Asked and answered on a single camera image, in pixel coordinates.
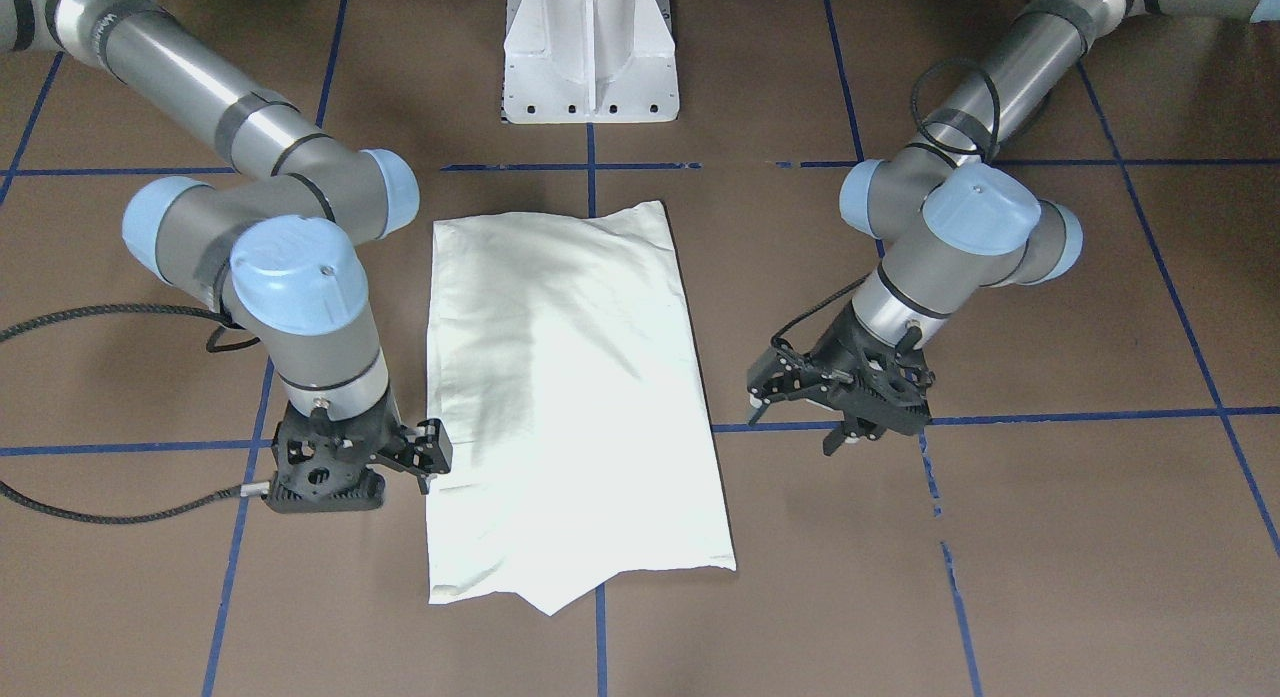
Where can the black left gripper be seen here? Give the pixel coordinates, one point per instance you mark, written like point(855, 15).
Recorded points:
point(832, 360)

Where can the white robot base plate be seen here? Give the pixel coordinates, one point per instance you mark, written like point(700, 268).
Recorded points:
point(589, 61)

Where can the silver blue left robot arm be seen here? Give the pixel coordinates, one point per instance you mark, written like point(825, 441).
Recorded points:
point(951, 221)

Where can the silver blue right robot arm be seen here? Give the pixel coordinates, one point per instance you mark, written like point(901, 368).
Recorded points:
point(275, 258)

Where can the cream long-sleeve cat shirt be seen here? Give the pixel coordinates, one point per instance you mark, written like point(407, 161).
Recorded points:
point(562, 364)

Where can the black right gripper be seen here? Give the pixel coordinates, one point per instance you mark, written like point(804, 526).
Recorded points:
point(388, 432)

